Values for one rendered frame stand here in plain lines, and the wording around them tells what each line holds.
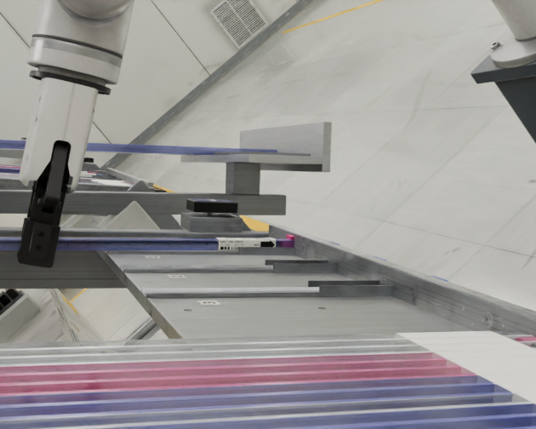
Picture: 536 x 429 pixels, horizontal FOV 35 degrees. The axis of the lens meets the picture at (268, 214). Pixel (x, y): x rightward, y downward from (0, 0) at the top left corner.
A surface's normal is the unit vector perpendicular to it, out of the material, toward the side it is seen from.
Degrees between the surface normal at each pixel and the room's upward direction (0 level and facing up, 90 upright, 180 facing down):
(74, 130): 94
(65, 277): 90
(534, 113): 90
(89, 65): 101
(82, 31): 87
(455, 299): 48
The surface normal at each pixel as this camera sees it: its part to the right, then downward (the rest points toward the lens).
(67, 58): 0.07, 0.05
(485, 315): -0.95, -0.02
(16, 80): 0.31, 0.10
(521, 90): -0.72, 0.66
